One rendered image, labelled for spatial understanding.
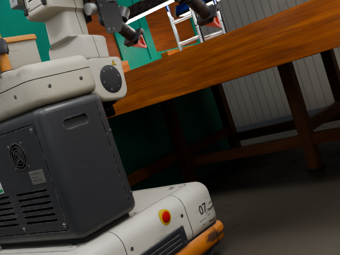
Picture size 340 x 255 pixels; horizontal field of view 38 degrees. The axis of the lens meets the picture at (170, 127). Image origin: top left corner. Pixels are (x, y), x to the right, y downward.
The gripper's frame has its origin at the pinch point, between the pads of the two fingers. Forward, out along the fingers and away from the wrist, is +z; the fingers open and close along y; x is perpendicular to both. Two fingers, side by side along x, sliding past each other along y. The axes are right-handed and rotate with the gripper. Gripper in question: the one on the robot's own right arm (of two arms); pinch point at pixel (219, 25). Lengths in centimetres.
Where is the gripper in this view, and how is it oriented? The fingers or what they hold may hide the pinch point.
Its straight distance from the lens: 219.3
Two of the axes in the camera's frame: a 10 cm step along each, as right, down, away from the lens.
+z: 6.6, 4.3, 6.1
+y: -7.3, 1.9, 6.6
